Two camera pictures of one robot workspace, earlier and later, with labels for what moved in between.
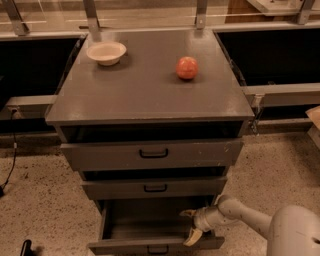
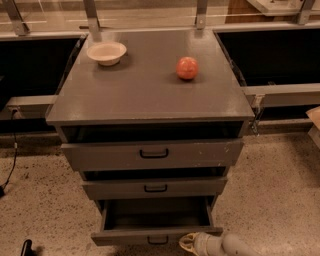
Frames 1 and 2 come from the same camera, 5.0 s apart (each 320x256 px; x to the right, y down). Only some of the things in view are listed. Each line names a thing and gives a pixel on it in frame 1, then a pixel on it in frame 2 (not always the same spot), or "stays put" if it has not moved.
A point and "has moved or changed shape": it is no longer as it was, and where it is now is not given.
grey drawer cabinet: (153, 118) stays put
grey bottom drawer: (151, 226) has moved or changed shape
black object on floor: (27, 249) stays put
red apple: (187, 67) stays put
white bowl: (107, 53) stays put
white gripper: (200, 220) → (202, 244)
